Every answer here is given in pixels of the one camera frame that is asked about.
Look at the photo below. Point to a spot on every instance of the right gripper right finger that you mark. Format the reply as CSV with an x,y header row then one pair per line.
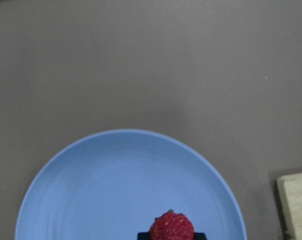
x,y
199,236

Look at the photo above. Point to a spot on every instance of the red strawberry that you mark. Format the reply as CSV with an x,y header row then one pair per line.
x,y
171,226

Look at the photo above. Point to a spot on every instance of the wooden cutting board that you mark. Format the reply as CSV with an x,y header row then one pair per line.
x,y
290,193

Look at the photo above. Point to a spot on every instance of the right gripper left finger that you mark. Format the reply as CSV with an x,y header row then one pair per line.
x,y
143,236

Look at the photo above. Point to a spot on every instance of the blue plate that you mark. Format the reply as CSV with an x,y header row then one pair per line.
x,y
112,185

